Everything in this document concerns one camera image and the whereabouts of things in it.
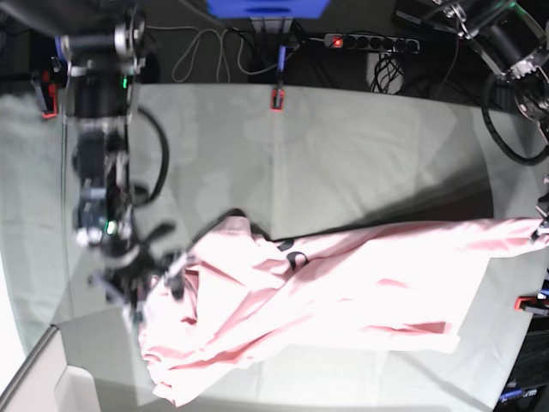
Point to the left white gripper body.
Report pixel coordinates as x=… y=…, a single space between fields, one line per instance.
x=542 y=209

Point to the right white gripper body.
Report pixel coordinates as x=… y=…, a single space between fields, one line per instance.
x=131 y=285

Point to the pink t-shirt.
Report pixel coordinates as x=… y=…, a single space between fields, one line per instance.
x=405 y=286

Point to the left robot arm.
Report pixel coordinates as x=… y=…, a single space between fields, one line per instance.
x=514 y=46

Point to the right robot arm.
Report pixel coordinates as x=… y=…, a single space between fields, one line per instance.
x=103 y=46

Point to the right red black clamp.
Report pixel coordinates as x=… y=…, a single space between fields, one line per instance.
x=536 y=305

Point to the red black clamp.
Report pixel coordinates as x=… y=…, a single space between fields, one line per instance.
x=536 y=305
x=46 y=93
x=277 y=99

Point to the white bin corner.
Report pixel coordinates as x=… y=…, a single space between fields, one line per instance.
x=47 y=382

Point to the grey-green table cloth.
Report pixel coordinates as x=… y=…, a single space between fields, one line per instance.
x=328 y=159

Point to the left red black clamp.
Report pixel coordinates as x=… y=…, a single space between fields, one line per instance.
x=46 y=93

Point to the centre red black clamp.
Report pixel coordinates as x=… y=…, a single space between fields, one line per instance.
x=277 y=99

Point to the black power strip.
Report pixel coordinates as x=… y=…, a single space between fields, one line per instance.
x=371 y=43

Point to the blue box on stand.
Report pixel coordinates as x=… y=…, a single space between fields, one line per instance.
x=233 y=9

